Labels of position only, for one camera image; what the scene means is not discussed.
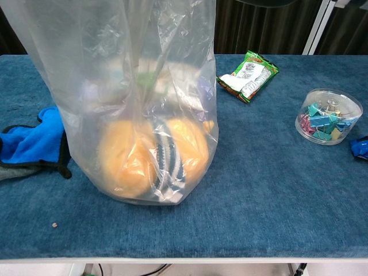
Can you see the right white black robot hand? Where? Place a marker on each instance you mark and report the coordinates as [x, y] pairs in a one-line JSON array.
[[267, 3]]

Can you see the small green printed carton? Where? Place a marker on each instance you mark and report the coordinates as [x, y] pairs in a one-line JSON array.
[[146, 79]]

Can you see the clear plastic bag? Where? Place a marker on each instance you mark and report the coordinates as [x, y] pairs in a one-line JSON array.
[[115, 57]]

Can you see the blue white striped sock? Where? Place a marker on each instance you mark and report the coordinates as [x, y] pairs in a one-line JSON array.
[[169, 161]]

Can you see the orange plush toy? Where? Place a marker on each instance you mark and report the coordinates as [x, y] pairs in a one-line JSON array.
[[129, 161]]

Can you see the black curtain panel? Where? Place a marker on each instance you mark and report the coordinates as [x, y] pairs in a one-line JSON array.
[[258, 28], [353, 28], [8, 43]]

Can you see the green white snack packet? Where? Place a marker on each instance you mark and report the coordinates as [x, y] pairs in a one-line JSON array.
[[250, 77]]

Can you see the clear tub of binder clips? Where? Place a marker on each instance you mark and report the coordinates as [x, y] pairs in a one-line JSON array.
[[327, 118]]

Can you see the blue foil packet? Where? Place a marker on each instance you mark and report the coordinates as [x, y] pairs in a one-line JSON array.
[[360, 148]]

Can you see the blue felt table cover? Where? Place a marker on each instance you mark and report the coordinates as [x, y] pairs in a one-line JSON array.
[[258, 201]]

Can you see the blue grey cleaning mitt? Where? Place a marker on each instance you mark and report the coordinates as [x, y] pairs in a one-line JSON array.
[[31, 141]]

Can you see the small beige crumb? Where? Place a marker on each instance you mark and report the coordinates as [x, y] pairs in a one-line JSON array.
[[54, 224]]

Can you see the white frame post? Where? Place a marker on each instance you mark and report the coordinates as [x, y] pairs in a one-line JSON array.
[[322, 28]]

